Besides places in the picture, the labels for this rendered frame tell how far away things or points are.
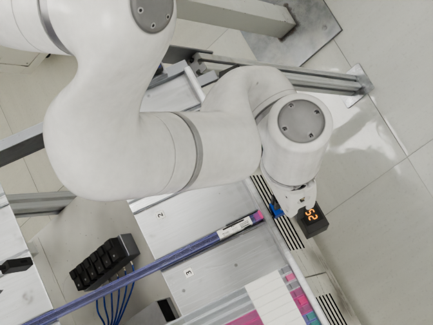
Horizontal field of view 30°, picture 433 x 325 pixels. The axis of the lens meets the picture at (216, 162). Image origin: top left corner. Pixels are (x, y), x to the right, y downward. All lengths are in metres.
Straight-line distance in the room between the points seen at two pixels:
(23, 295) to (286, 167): 0.51
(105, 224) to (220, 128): 0.87
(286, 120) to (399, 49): 1.04
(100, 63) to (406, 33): 1.43
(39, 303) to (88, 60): 0.73
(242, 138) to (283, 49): 1.28
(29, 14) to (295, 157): 0.44
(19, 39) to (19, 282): 0.68
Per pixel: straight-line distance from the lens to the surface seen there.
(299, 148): 1.02
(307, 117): 1.03
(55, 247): 1.86
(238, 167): 0.92
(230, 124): 0.92
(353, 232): 2.09
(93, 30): 0.67
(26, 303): 1.36
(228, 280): 1.33
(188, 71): 1.44
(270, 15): 2.08
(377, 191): 2.05
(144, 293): 1.68
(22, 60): 2.71
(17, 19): 0.73
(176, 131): 0.84
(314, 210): 1.38
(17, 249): 1.38
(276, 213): 1.35
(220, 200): 1.37
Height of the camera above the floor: 1.84
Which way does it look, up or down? 53 degrees down
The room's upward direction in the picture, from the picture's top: 92 degrees counter-clockwise
